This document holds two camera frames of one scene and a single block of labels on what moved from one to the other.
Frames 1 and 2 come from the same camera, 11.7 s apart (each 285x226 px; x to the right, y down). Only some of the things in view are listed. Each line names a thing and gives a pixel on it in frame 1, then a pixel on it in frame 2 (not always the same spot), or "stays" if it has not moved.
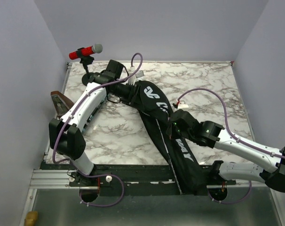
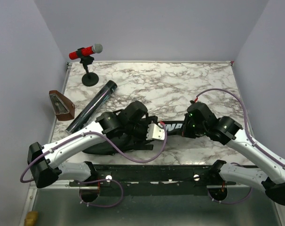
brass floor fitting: [31, 218] stays
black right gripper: [173, 134] → [186, 132]
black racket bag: [154, 104] → [135, 136]
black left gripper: [131, 96] → [145, 122]
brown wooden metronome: [61, 103] stays
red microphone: [97, 48] stays
